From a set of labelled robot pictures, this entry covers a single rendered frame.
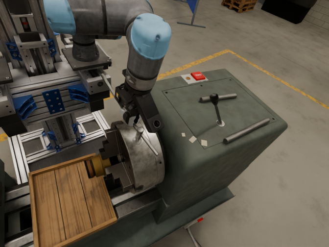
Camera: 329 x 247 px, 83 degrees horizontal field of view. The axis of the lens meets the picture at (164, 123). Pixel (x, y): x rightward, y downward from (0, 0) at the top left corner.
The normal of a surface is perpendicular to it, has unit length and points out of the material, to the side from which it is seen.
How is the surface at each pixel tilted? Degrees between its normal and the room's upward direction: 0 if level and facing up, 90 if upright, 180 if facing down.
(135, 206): 0
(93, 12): 60
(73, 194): 0
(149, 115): 41
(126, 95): 13
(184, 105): 0
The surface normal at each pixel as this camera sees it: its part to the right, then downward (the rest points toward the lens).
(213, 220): 0.18, -0.66
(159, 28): 0.28, -0.47
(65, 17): 0.29, 0.60
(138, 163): 0.44, 0.01
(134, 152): 0.37, -0.25
